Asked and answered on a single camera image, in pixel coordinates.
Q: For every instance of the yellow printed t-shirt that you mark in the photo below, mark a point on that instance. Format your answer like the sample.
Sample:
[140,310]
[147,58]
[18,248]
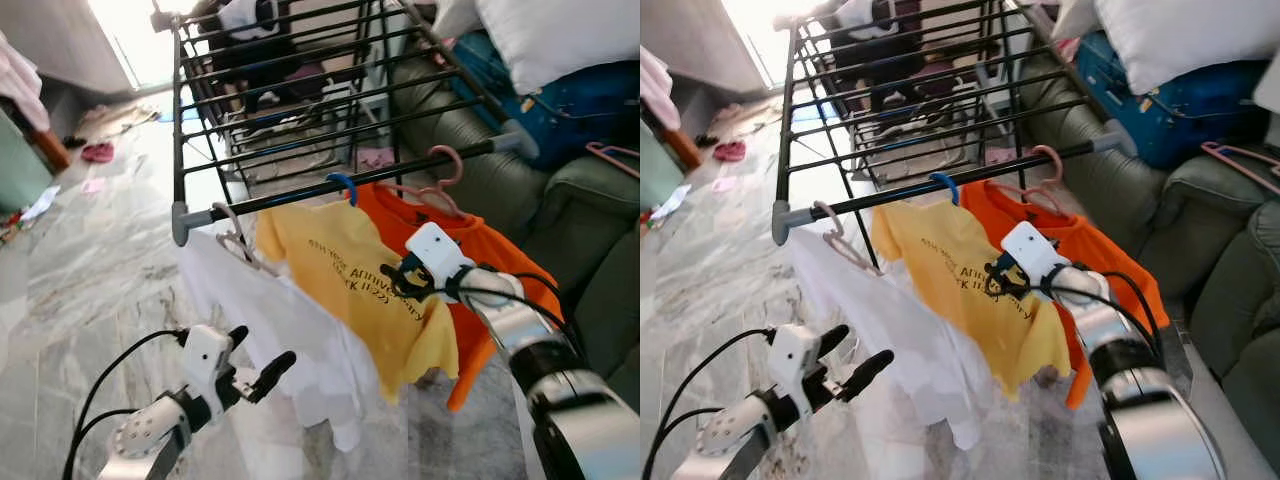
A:
[340,285]
[950,290]

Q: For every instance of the blue plastic hanger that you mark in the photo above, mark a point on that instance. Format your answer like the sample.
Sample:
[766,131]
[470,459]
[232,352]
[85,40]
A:
[947,178]
[345,178]

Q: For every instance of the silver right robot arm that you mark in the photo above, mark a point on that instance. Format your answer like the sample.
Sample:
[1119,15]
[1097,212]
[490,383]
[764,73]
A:
[575,415]
[1150,420]

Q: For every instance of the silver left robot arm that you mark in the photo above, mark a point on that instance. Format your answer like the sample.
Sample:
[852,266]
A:
[735,432]
[145,438]

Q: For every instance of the pink plastic hanger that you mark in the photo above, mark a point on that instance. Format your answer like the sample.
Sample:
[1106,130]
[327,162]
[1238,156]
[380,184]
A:
[1060,165]
[228,212]
[1240,155]
[830,212]
[610,150]
[461,168]

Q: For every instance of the white t-shirt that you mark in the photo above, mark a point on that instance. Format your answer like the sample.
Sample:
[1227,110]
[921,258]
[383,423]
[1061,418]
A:
[900,350]
[285,345]

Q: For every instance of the orange t-shirt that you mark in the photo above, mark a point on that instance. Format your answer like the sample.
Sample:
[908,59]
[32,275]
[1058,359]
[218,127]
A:
[400,215]
[1100,250]

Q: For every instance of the black metal drying rack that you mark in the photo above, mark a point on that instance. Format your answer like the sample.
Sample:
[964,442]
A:
[781,225]
[181,225]

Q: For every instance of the dark green leather sofa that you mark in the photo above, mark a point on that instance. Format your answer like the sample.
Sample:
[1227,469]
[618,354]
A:
[565,205]
[1230,250]

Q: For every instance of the pink slippers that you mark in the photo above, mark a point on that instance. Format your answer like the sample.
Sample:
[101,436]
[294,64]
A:
[98,152]
[730,151]

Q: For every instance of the white floor paper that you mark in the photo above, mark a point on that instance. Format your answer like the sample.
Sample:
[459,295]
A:
[40,203]
[670,200]

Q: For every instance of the blue travel bag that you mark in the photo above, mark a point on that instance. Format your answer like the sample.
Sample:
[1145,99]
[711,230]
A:
[580,110]
[1190,110]

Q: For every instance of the green storage bin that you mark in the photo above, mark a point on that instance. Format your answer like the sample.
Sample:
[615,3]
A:
[652,170]
[20,170]

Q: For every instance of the white pillow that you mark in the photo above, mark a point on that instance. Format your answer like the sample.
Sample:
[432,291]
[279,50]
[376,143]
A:
[1180,35]
[560,35]

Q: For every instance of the pink hanging cloth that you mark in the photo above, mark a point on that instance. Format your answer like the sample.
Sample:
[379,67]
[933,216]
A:
[20,85]
[655,90]

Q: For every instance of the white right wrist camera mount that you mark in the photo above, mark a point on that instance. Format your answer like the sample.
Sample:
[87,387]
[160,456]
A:
[435,250]
[1030,250]

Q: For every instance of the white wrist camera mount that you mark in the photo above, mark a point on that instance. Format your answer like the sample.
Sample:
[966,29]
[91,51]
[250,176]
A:
[1030,250]
[205,360]
[435,250]
[795,360]

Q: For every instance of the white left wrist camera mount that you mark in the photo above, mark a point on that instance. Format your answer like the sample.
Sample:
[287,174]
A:
[205,360]
[795,360]

